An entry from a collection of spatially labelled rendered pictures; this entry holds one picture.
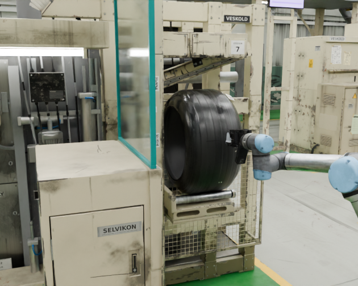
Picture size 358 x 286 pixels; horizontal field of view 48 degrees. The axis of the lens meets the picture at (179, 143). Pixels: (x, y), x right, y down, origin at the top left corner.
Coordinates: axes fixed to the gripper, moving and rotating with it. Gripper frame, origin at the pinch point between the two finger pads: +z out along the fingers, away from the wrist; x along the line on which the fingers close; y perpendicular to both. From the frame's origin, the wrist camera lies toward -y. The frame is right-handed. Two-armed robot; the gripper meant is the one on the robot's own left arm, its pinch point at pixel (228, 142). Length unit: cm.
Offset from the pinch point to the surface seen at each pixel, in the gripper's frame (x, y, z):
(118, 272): 66, -36, -45
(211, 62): -18, 45, 56
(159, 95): 28.5, 24.8, 18.9
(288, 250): -110, -110, 111
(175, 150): 8, -8, 57
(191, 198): 13.6, -30.1, 17.9
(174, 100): 17.9, 22.0, 26.0
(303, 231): -147, -107, 139
